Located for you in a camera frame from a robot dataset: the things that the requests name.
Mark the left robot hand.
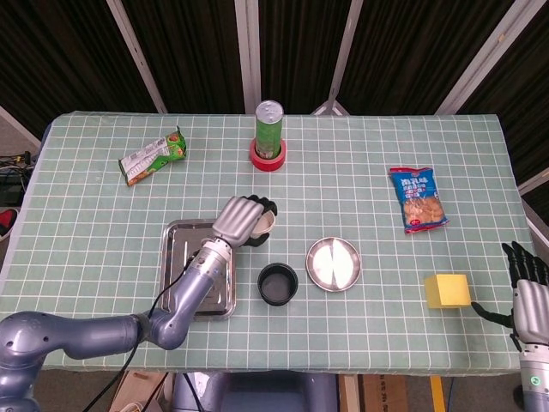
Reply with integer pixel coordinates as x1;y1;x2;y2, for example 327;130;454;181
211;195;279;249

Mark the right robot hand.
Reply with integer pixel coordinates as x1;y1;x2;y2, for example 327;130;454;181
471;240;549;344

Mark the white paper cup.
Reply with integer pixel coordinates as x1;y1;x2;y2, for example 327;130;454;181
252;209;276;237

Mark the black cup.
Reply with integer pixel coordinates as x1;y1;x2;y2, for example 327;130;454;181
256;263;299;306

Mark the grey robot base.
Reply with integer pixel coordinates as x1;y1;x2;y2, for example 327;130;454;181
171;371;340;412

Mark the rectangular steel tray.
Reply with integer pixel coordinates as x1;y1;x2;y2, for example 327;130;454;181
159;218;238;322

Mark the red tape roll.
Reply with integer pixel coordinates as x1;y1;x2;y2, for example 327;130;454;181
249;137;287;173

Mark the yellow sponge block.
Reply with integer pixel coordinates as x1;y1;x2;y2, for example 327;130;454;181
424;274;473;310

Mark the green chips can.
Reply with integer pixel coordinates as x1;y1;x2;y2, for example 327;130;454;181
255;100;286;159

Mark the green snack bag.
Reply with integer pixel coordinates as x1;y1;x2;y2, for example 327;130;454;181
118;125;189;187

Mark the round steel plate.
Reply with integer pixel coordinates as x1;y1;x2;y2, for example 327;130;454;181
305;236;362;292

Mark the green checkered tablecloth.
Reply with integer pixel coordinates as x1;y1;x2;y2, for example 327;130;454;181
0;111;549;374

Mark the blue cookie bag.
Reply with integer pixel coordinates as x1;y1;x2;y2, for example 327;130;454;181
389;166;450;235

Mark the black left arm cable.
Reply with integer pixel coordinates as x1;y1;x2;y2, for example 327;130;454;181
85;252;202;412

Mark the white screen frame post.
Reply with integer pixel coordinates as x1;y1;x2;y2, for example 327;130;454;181
312;0;365;116
106;0;168;115
234;0;262;115
437;0;529;115

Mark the black cable bundle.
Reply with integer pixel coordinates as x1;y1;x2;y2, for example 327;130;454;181
0;149;35;207

